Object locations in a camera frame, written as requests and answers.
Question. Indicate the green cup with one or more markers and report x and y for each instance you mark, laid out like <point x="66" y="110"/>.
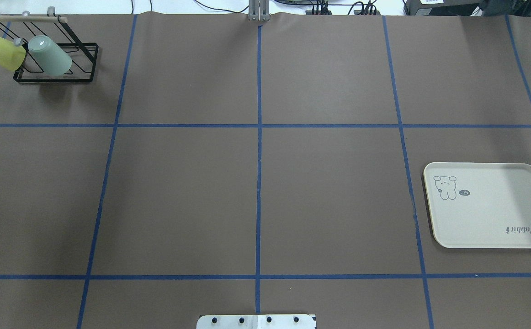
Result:
<point x="53" y="60"/>

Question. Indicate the cream rabbit tray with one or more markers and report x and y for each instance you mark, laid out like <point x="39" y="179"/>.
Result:
<point x="479" y="205"/>

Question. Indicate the yellow cup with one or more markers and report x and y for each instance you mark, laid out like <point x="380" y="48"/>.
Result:
<point x="11" y="55"/>

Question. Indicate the aluminium frame post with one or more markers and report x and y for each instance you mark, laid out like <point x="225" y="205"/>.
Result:
<point x="259" y="10"/>

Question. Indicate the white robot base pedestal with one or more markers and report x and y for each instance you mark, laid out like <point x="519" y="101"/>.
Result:
<point x="257" y="321"/>

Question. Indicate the black wire cup rack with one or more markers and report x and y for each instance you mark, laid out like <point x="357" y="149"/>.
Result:
<point x="21" y="27"/>

